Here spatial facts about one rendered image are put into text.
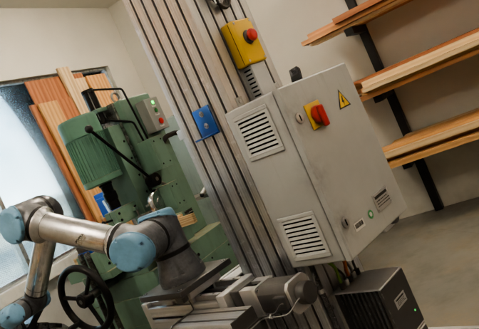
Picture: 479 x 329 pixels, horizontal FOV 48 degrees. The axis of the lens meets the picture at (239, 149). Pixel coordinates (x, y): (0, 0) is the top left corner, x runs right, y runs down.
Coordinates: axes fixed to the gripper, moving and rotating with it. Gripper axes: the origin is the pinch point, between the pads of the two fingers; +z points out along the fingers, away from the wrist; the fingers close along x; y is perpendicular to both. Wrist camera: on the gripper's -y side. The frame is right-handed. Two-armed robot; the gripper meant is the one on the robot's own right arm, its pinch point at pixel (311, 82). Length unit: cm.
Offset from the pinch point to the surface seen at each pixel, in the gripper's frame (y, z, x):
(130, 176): -4, -50, -77
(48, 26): -159, 91, -199
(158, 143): -11, -38, -63
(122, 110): -33, -41, -69
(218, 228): 36, -27, -67
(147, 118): -25, -33, -66
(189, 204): 20, -25, -76
